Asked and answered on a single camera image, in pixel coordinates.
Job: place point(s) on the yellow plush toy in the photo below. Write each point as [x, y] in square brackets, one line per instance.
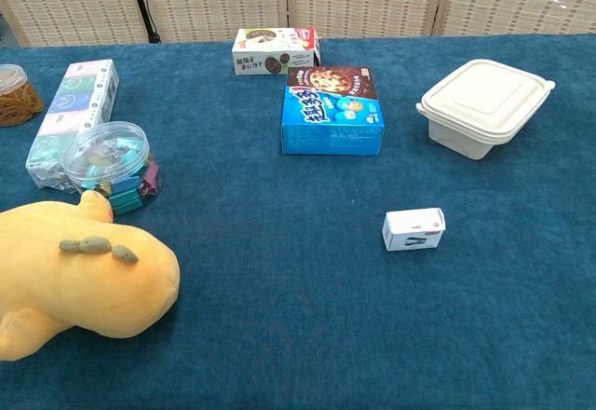
[84, 289]

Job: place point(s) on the blue cookie box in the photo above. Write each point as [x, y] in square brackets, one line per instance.
[330, 116]

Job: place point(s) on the small white staple box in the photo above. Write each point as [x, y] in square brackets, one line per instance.
[412, 230]

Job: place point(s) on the blue table cloth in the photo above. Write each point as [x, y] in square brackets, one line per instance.
[298, 312]

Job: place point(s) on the white cookie box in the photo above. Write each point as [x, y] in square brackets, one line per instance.
[270, 53]

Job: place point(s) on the clear jar of binder clips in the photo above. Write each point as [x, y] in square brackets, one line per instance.
[104, 154]

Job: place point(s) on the beige lidded food container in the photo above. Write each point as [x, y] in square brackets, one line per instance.
[484, 98]

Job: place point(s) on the black tripod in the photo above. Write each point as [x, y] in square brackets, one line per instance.
[142, 4]

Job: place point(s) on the pastel tissue pack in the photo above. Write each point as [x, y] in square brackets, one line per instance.
[74, 98]

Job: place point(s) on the clear jar of rubber bands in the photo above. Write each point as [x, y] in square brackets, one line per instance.
[18, 102]

